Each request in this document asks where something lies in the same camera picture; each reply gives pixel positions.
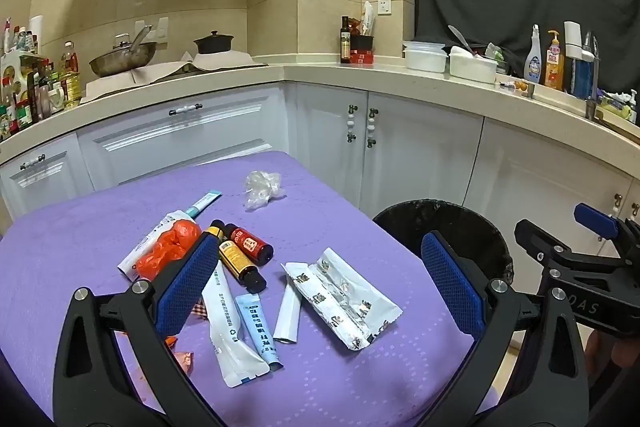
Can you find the white wall socket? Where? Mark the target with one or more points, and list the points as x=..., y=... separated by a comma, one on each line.
x=383, y=7

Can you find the person's right hand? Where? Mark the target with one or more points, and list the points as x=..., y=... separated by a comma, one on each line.
x=607, y=354

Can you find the teal and white stick sachet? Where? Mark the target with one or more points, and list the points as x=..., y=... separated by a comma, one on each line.
x=205, y=202

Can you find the green yellow sponge pack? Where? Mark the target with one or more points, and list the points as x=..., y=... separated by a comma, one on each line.
x=617, y=107

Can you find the black cooking pot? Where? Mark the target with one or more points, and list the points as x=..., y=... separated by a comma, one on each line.
x=214, y=43

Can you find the red checkered ribbon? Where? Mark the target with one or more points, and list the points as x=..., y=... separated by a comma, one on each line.
x=201, y=309

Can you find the white soap dispenser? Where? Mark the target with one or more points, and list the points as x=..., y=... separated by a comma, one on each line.
x=575, y=39

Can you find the white wall switches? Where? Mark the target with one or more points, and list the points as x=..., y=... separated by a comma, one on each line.
x=162, y=29

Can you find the lidded white plastic container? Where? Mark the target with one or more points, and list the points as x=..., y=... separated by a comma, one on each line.
x=425, y=57

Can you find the purple tablecloth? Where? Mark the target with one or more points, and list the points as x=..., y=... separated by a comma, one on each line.
x=325, y=382

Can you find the small orange fruit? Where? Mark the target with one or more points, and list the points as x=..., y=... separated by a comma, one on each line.
x=521, y=85

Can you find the group of condiment bottles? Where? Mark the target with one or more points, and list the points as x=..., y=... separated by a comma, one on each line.
x=25, y=92

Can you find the steel wok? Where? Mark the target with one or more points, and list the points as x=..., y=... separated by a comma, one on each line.
x=122, y=62

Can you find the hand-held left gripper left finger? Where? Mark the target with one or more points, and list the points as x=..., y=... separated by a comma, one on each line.
x=185, y=287

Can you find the black utensil holder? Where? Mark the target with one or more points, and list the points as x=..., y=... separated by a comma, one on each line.
x=362, y=39

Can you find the beige stove cover paper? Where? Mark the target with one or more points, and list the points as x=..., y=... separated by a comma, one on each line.
x=165, y=72

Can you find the beige kitchen countertop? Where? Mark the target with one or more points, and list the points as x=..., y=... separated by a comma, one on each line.
x=320, y=74

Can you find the light blue sachet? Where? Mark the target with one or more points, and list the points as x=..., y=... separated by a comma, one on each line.
x=257, y=327

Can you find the metal spatula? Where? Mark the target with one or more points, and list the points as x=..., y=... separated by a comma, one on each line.
x=141, y=39

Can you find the white squeeze tube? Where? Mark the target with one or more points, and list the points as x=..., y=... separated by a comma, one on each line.
x=145, y=242

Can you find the small yellow label brown bottle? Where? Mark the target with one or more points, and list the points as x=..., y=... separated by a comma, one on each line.
x=216, y=229

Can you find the white paper towel roll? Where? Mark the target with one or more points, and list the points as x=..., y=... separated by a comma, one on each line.
x=36, y=32

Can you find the red box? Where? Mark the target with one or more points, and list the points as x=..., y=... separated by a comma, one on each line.
x=362, y=57

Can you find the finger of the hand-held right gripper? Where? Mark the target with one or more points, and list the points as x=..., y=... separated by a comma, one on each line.
x=542, y=247
x=595, y=219

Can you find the silver foil packet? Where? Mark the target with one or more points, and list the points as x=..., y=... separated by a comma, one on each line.
x=360, y=287
x=325, y=307

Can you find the open white plastic container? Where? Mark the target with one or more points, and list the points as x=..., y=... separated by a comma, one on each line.
x=472, y=67

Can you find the large yellow label brown bottle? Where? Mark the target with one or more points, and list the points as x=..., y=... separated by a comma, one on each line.
x=235, y=259

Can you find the orange dish soap bottle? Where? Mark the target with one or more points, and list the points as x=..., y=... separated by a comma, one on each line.
x=553, y=67

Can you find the steel faucet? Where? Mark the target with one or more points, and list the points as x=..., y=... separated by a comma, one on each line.
x=594, y=72

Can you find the black trash bin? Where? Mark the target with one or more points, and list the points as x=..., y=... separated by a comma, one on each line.
x=465, y=227

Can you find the narrow white sachet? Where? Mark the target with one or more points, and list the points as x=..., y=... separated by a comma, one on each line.
x=289, y=312

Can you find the kitchen knife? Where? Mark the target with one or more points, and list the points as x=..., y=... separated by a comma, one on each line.
x=462, y=38

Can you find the long white packet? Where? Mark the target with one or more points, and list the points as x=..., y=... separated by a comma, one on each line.
x=225, y=332

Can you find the orange plastic bag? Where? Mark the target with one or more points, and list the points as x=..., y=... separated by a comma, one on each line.
x=167, y=247

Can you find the white spray bottle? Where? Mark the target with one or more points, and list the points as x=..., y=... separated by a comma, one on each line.
x=533, y=62

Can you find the blue bottle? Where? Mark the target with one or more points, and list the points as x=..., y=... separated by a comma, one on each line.
x=582, y=79

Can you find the green plastic packs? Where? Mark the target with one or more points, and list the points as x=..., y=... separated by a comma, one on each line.
x=494, y=57

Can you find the clear plastic wrap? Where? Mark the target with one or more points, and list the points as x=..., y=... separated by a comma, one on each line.
x=262, y=189

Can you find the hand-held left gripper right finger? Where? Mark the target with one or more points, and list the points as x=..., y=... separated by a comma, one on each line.
x=450, y=282

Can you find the yellow cooking oil bottle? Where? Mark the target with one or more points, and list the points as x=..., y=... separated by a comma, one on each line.
x=70, y=77

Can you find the dark olive oil bottle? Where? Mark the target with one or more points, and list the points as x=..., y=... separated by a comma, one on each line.
x=345, y=42

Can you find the red label brown bottle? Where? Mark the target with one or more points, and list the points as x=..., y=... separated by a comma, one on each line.
x=250, y=244

